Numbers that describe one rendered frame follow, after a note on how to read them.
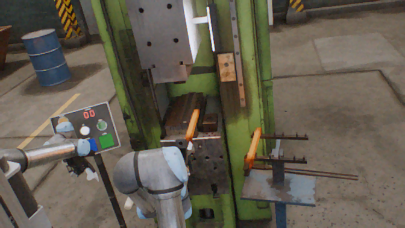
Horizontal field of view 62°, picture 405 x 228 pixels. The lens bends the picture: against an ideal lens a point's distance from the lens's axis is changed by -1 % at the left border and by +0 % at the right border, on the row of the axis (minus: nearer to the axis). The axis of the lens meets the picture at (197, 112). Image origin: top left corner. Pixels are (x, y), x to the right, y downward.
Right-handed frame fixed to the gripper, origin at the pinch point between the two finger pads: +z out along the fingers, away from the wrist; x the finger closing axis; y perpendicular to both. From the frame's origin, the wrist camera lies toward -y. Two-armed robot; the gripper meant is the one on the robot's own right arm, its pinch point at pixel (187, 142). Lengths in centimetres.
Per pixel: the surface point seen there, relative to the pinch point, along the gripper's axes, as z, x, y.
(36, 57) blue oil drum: 388, -330, 40
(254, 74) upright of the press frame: 56, 34, -9
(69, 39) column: 626, -393, 63
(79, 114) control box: 30, -68, -6
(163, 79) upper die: 40.7, -16.3, -18.2
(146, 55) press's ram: 40, -23, -33
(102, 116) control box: 33, -56, -2
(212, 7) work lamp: 50, 16, -52
